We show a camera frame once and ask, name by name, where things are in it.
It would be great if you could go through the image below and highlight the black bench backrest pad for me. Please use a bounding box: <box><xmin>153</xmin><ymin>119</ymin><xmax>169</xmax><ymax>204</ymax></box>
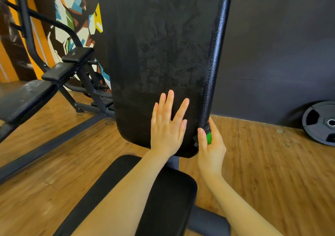
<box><xmin>84</xmin><ymin>0</ymin><xmax>235</xmax><ymax>158</ymax></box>

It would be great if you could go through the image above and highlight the dark floor frame bar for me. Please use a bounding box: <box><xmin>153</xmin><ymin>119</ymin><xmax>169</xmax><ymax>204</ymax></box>
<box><xmin>0</xmin><ymin>112</ymin><xmax>107</xmax><ymax>184</ymax></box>

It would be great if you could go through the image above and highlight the black bench seat pad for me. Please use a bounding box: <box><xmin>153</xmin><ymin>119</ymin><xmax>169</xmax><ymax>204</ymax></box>
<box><xmin>53</xmin><ymin>154</ymin><xmax>198</xmax><ymax>236</ymax></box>

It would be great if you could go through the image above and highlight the large black machine pad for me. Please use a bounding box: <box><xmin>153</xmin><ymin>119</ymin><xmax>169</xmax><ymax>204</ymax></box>
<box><xmin>0</xmin><ymin>80</ymin><xmax>59</xmax><ymax>125</ymax></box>

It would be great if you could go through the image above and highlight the person's left hand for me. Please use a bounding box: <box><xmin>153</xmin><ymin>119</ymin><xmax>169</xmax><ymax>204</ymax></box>
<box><xmin>150</xmin><ymin>90</ymin><xmax>189</xmax><ymax>157</ymax></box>

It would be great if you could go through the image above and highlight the person's left forearm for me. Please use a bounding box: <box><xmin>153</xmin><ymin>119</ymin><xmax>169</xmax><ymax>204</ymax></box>
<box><xmin>70</xmin><ymin>150</ymin><xmax>171</xmax><ymax>236</ymax></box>

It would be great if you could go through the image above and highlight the black weight plate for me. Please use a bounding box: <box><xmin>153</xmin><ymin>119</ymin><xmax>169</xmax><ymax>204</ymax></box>
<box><xmin>302</xmin><ymin>101</ymin><xmax>335</xmax><ymax>147</ymax></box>

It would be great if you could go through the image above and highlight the person's right hand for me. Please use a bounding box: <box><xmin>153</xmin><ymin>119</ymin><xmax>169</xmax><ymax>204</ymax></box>
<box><xmin>197</xmin><ymin>117</ymin><xmax>227</xmax><ymax>177</ymax></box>

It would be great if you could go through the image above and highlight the grey bench frame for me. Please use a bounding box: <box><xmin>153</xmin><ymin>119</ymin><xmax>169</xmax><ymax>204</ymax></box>
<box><xmin>165</xmin><ymin>156</ymin><xmax>231</xmax><ymax>236</ymax></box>

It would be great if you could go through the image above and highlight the black gym machine frame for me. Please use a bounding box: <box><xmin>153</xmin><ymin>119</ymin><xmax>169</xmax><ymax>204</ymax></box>
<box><xmin>0</xmin><ymin>0</ymin><xmax>116</xmax><ymax>119</ymax></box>

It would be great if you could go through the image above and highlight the person's right forearm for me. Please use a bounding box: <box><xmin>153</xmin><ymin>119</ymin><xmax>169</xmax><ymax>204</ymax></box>
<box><xmin>202</xmin><ymin>173</ymin><xmax>285</xmax><ymax>236</ymax></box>

